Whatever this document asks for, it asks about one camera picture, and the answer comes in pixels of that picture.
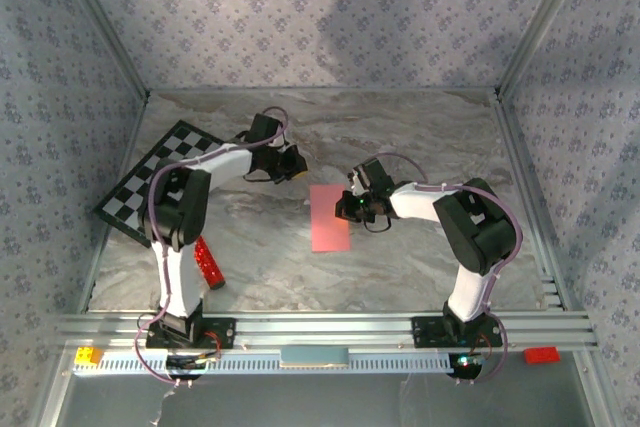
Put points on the pink paper sheet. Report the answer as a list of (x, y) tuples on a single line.
[(327, 232)]

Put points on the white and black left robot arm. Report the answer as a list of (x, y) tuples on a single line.
[(175, 287)]

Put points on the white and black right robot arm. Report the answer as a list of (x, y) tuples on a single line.
[(470, 297)]

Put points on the red glitter cylinder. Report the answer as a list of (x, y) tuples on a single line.
[(210, 264)]

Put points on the black and silver chessboard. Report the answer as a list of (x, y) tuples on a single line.
[(125, 202)]

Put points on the black circuit board green light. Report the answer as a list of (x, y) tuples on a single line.
[(467, 364)]

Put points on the red toy brick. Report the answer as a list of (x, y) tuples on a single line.
[(541, 355)]

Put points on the yellow toy brick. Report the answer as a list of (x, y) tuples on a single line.
[(87, 356)]

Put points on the thin aluminium wall rail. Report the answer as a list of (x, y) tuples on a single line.
[(320, 90)]

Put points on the long aluminium mounting rail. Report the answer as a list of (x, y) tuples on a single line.
[(320, 329)]

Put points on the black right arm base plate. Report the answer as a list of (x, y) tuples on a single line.
[(425, 332)]

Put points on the aluminium side rail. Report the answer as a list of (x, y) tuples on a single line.
[(524, 172), (92, 277)]

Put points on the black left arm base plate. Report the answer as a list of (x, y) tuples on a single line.
[(225, 332)]

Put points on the aluminium corner post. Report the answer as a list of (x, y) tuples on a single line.
[(107, 22), (542, 22)]

